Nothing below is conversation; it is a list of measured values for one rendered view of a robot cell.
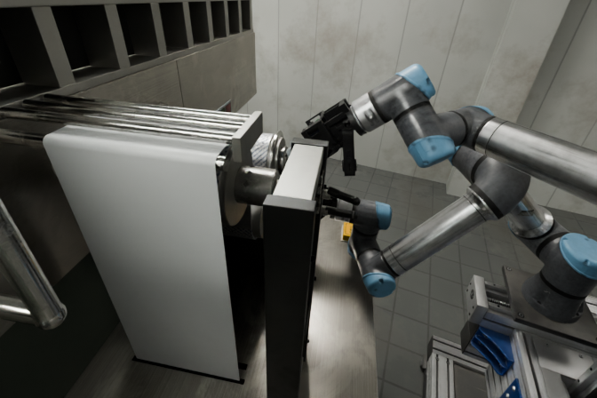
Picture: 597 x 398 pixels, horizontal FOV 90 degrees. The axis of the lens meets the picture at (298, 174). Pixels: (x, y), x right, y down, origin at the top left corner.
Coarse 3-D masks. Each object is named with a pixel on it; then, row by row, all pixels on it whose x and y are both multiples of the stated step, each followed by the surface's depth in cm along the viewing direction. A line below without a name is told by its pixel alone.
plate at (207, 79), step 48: (240, 48) 129; (96, 96) 58; (144, 96) 72; (192, 96) 94; (240, 96) 137; (0, 144) 42; (0, 192) 43; (48, 192) 51; (48, 240) 52; (0, 288) 45; (0, 336) 46
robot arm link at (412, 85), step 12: (408, 72) 57; (420, 72) 55; (384, 84) 59; (396, 84) 57; (408, 84) 56; (420, 84) 55; (432, 84) 56; (372, 96) 60; (384, 96) 58; (396, 96) 57; (408, 96) 56; (420, 96) 56; (432, 96) 58; (384, 108) 59; (396, 108) 58; (384, 120) 61
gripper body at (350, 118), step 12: (336, 108) 64; (348, 108) 62; (324, 120) 65; (336, 120) 64; (348, 120) 64; (312, 132) 65; (324, 132) 64; (336, 132) 66; (360, 132) 63; (336, 144) 65
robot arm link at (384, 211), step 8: (368, 200) 85; (360, 208) 83; (368, 208) 82; (376, 208) 82; (384, 208) 83; (360, 216) 82; (368, 216) 82; (376, 216) 82; (384, 216) 82; (360, 224) 84; (368, 224) 83; (376, 224) 83; (384, 224) 82; (368, 232) 84; (376, 232) 85
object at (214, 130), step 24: (48, 96) 48; (72, 96) 47; (48, 120) 41; (72, 120) 40; (96, 120) 40; (120, 120) 40; (144, 120) 42; (168, 120) 42; (192, 120) 41; (216, 120) 41; (240, 120) 44; (192, 144) 39; (216, 144) 39; (240, 144) 37
